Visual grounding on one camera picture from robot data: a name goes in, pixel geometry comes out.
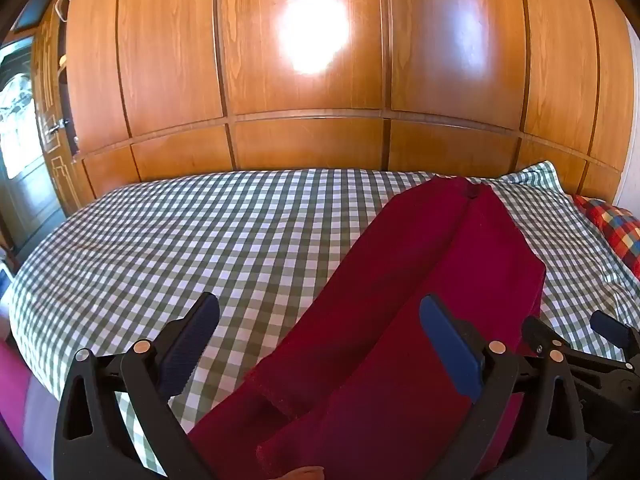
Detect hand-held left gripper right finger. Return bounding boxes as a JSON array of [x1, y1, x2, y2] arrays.
[[419, 294, 589, 480]]

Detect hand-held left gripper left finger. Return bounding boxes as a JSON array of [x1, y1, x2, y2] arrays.
[[54, 291, 221, 480]]

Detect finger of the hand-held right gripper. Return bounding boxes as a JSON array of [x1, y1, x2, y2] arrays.
[[589, 310, 640, 361], [521, 315, 568, 358]]

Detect dark red pants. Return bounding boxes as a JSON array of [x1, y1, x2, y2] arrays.
[[187, 175, 547, 480]]

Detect green checked bed sheet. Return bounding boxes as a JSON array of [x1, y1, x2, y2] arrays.
[[7, 161, 640, 476]]

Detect multicolour checked pillow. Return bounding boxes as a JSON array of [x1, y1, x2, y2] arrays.
[[572, 195, 640, 278]]

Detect pink cloth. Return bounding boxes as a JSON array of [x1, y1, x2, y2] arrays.
[[0, 339, 63, 461]]

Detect wooden door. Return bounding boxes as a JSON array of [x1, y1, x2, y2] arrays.
[[0, 37, 68, 261]]

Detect wooden wardrobe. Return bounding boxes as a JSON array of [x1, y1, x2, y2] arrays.
[[31, 0, 636, 213]]

